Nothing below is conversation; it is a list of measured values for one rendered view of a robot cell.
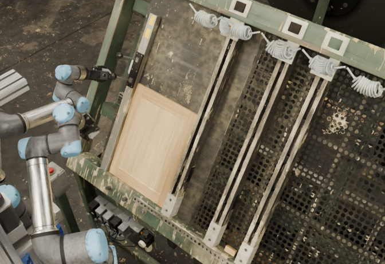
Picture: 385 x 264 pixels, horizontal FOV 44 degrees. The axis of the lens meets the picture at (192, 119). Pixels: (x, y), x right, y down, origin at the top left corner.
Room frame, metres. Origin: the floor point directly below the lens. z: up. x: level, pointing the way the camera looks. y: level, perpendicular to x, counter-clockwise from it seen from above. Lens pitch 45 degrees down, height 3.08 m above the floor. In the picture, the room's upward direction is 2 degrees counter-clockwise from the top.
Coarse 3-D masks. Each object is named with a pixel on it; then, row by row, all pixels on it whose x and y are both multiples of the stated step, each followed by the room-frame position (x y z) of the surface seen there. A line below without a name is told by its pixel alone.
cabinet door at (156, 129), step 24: (144, 96) 1.94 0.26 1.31; (144, 120) 1.85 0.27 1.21; (168, 120) 1.79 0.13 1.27; (192, 120) 1.73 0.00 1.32; (120, 144) 1.83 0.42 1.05; (144, 144) 1.77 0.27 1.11; (168, 144) 1.70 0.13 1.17; (120, 168) 1.74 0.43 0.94; (144, 168) 1.68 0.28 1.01; (168, 168) 1.62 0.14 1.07; (144, 192) 1.58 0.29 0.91
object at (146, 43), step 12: (156, 24) 2.16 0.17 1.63; (144, 48) 2.09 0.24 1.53; (144, 60) 2.07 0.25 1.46; (132, 96) 1.97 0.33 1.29; (120, 108) 1.95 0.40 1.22; (120, 120) 1.90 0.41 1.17; (120, 132) 1.87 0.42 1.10; (108, 144) 1.84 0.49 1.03; (108, 156) 1.80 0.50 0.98; (108, 168) 1.77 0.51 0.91
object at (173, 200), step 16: (240, 0) 1.92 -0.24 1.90; (224, 16) 1.79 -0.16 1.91; (224, 32) 1.78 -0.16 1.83; (224, 48) 1.84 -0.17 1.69; (240, 48) 1.86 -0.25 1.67; (224, 64) 1.79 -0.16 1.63; (224, 80) 1.76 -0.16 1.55; (208, 96) 1.73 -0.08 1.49; (208, 112) 1.67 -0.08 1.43; (192, 128) 1.66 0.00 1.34; (208, 128) 1.66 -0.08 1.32; (192, 144) 1.61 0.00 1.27; (192, 160) 1.56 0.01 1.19; (176, 176) 1.53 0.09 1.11; (176, 192) 1.47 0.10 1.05; (176, 208) 1.45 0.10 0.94
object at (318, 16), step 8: (320, 0) 2.09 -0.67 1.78; (328, 0) 2.08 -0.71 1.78; (320, 8) 2.06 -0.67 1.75; (320, 16) 2.05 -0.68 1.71; (320, 24) 2.04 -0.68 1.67; (304, 64) 1.98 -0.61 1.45; (296, 96) 1.93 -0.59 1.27; (288, 112) 1.90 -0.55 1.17; (232, 168) 1.76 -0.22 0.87; (336, 224) 1.37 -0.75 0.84
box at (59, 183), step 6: (60, 168) 1.76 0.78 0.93; (54, 174) 1.72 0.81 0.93; (60, 174) 1.73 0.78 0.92; (54, 180) 1.69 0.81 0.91; (60, 180) 1.71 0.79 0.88; (66, 180) 1.74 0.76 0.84; (54, 186) 1.68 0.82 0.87; (60, 186) 1.70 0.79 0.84; (66, 186) 1.73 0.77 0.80; (54, 192) 1.67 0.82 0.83; (60, 192) 1.69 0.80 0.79; (54, 198) 1.67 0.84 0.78
